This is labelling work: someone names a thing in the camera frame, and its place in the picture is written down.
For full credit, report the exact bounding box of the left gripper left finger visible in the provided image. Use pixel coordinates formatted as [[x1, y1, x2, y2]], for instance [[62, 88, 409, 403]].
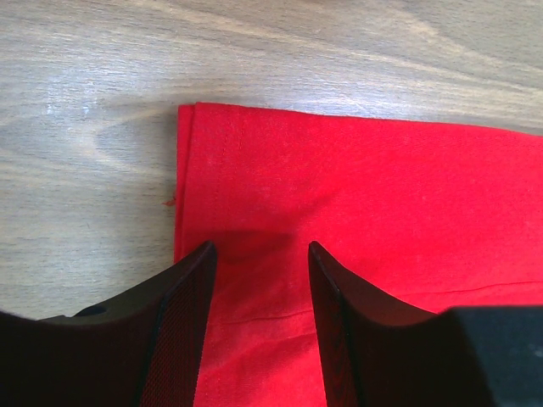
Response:
[[1, 243, 217, 406]]

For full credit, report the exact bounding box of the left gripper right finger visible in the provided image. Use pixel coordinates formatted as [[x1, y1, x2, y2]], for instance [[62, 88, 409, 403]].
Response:
[[308, 243, 542, 406]]

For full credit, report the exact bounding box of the red t shirt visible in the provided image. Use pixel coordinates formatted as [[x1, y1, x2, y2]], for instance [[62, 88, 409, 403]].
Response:
[[174, 103, 542, 406]]

